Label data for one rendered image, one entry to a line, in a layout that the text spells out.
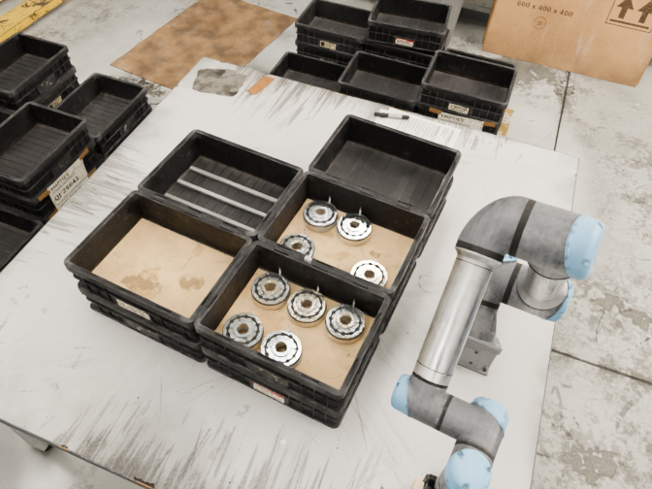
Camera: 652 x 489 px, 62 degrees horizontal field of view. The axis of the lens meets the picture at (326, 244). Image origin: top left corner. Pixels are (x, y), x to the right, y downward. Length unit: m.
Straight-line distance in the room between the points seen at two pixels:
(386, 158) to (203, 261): 0.70
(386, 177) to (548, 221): 0.83
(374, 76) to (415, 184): 1.30
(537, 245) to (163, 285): 0.97
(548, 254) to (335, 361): 0.60
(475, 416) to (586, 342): 1.58
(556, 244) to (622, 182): 2.35
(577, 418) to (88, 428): 1.78
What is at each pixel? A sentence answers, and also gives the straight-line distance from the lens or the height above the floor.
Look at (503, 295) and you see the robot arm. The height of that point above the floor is 0.91.
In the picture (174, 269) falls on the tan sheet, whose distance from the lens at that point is 1.58.
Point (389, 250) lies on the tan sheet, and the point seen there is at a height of 0.83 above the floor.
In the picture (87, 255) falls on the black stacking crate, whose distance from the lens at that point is 1.60.
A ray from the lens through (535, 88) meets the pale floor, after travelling 3.84.
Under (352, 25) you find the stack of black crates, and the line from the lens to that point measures 3.40.
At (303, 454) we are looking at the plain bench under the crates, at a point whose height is 0.70.
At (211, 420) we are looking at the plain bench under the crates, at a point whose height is 0.70.
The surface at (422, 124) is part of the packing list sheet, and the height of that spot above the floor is 0.70.
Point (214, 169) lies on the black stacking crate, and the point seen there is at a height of 0.83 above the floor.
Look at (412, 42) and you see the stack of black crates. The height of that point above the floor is 0.53.
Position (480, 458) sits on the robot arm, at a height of 1.11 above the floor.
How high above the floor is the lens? 2.08
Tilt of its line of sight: 52 degrees down
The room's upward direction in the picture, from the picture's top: 3 degrees clockwise
